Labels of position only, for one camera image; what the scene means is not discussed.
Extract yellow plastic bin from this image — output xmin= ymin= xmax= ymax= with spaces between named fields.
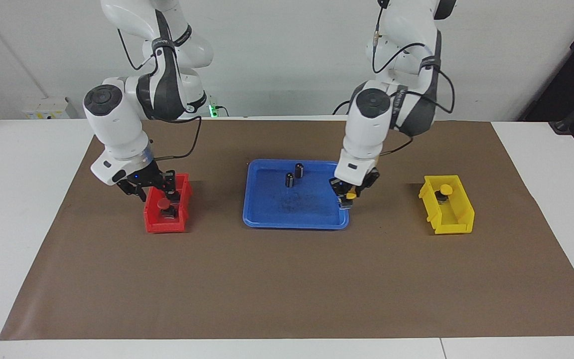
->
xmin=419 ymin=175 xmax=475 ymax=235

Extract red push button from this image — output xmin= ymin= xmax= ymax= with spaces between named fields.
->
xmin=156 ymin=199 xmax=178 ymax=219

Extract red plastic bin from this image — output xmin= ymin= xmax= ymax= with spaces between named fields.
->
xmin=143 ymin=173 xmax=193 ymax=234

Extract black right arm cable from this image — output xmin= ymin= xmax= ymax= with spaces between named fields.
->
xmin=153 ymin=116 xmax=203 ymax=161

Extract brown paper mat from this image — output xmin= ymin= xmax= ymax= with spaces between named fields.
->
xmin=0 ymin=119 xmax=574 ymax=341

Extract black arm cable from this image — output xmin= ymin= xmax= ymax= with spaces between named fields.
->
xmin=153 ymin=116 xmax=203 ymax=161
xmin=371 ymin=0 xmax=455 ymax=156

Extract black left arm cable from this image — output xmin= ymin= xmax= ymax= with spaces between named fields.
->
xmin=371 ymin=0 xmax=455 ymax=156

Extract white power box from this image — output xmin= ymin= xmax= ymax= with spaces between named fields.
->
xmin=22 ymin=97 xmax=79 ymax=119

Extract blue plastic tray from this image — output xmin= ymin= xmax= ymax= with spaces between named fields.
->
xmin=242 ymin=159 xmax=350 ymax=230

